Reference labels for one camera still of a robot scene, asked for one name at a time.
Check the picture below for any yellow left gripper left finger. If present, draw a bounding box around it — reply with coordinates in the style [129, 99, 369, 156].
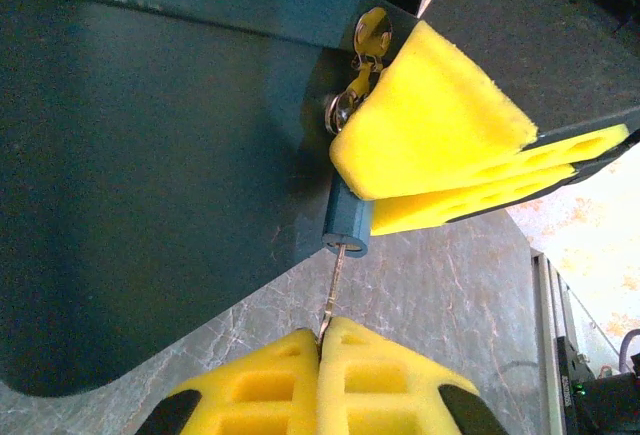
[137, 328, 321, 435]

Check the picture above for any teal box with painting lid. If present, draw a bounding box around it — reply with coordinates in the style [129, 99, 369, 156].
[0, 0, 419, 399]

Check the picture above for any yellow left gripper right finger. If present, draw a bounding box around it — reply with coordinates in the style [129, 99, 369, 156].
[318, 315, 509, 435]

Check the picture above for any long purple right arm cable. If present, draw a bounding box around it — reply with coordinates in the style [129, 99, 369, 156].
[617, 329, 640, 376]

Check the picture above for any silver hasp latch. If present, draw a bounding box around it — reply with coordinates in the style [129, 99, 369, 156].
[349, 7, 394, 101]

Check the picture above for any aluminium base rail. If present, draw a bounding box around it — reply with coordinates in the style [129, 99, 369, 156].
[529, 248, 621, 435]

